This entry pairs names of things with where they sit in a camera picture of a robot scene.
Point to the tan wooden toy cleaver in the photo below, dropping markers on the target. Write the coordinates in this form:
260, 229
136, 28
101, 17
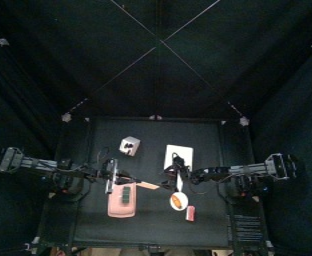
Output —
149, 185

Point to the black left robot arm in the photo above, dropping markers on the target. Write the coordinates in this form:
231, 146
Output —
33, 164

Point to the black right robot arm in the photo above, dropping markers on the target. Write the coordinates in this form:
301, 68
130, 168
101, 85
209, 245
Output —
247, 169

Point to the dark green sliced toy block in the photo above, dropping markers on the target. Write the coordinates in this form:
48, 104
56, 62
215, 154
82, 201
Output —
125, 195

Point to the orange toy food piece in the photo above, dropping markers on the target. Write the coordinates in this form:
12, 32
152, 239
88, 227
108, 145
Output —
176, 200

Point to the white oval plate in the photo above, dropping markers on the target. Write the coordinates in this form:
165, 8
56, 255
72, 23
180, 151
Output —
183, 203

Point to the white paper sheet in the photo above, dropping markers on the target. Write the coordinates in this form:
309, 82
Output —
185, 151

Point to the pink rectangular tray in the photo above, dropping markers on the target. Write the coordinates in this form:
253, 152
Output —
120, 208

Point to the grey white knife block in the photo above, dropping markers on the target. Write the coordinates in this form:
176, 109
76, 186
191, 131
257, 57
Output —
129, 145

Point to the small red rectangular toy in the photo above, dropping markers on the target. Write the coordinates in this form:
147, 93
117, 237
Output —
189, 213

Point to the white printed label sticker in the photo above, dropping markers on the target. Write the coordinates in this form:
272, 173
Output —
247, 230

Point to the small silver corner bracket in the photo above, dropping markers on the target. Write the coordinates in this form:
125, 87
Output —
86, 119
155, 117
223, 122

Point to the large silver corner bracket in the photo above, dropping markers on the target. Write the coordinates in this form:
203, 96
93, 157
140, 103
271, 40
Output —
243, 121
65, 117

